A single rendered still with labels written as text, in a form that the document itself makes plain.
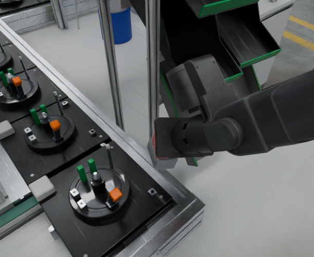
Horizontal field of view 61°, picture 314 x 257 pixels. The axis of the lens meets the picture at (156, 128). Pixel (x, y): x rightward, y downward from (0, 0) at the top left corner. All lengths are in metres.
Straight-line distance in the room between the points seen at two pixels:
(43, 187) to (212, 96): 0.47
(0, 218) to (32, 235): 0.08
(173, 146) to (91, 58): 0.96
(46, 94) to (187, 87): 0.69
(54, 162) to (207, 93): 0.51
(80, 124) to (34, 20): 0.97
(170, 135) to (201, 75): 0.14
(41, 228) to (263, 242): 0.54
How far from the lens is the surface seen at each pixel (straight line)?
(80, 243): 0.61
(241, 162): 0.87
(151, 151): 0.54
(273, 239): 0.77
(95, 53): 1.37
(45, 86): 1.01
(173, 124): 0.44
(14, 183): 0.77
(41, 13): 1.70
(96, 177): 0.59
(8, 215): 0.73
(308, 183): 0.91
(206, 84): 0.33
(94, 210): 0.62
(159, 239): 0.61
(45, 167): 0.74
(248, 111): 0.27
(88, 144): 0.76
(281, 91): 0.26
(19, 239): 0.72
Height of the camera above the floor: 1.52
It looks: 45 degrees down
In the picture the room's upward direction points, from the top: straight up
